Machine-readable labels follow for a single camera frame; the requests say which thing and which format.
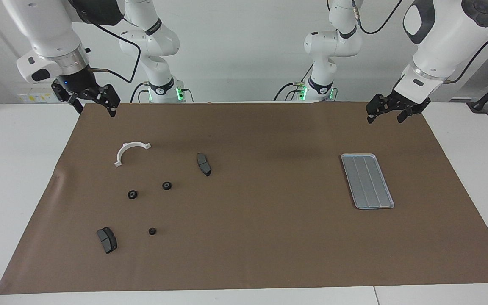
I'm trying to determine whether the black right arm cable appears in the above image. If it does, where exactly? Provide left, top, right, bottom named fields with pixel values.
left=81, top=17, right=141, bottom=84

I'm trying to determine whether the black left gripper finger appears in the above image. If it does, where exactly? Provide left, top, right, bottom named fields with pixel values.
left=366, top=94, right=391, bottom=124
left=397, top=106, right=418, bottom=124

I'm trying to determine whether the dark grey brake pad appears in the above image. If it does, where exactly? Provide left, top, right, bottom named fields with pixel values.
left=96, top=227, right=118, bottom=255
left=196, top=152, right=212, bottom=177

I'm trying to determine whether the silver metal tray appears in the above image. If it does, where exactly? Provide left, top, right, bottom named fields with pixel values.
left=341, top=153, right=395, bottom=210

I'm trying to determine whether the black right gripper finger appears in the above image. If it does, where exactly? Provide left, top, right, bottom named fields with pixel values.
left=98, top=85, right=121, bottom=118
left=52, top=83, right=83, bottom=114

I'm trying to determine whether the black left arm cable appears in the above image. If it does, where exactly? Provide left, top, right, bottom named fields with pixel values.
left=351, top=0, right=488, bottom=84

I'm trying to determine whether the white curved plastic bracket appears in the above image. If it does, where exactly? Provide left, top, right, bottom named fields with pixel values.
left=114, top=142, right=152, bottom=167

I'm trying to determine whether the brown paper table mat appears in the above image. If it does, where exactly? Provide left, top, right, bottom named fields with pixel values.
left=0, top=101, right=488, bottom=295

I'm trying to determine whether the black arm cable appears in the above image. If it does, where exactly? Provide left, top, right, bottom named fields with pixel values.
left=81, top=17, right=141, bottom=84
left=351, top=0, right=488, bottom=84

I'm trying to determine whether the white wall socket box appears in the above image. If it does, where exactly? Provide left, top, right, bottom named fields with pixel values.
left=17, top=92, right=57, bottom=104

